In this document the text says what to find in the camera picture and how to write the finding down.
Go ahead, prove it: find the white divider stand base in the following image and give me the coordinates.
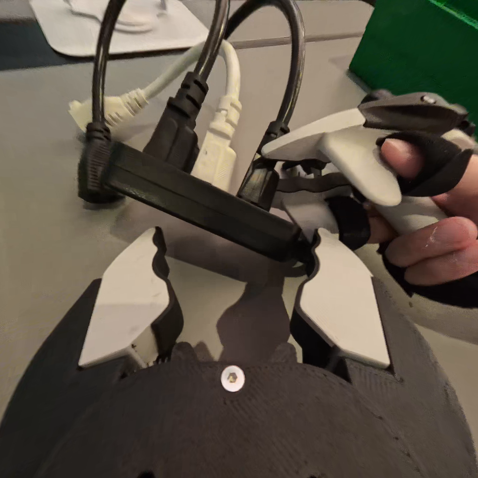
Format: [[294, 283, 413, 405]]
[[29, 0, 210, 57]]

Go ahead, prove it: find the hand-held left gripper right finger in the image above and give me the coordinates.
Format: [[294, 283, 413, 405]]
[[291, 229, 391, 369]]

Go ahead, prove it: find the green plastic bin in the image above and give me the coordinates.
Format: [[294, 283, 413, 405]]
[[349, 0, 478, 99]]

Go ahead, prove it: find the black power strip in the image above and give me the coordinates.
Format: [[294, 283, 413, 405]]
[[103, 141, 316, 264]]

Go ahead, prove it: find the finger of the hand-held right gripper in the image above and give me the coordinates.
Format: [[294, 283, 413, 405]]
[[261, 108, 369, 162], [281, 197, 339, 240]]

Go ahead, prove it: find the person's right hand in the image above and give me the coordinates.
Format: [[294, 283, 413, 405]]
[[368, 137, 478, 288]]

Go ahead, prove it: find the black extension cord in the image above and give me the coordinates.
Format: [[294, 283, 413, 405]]
[[224, 0, 307, 210], [78, 0, 232, 204]]

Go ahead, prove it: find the white extension cord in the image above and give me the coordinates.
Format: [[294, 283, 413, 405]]
[[68, 39, 243, 188]]

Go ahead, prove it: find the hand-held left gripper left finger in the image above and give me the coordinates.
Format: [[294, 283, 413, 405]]
[[78, 226, 184, 369]]

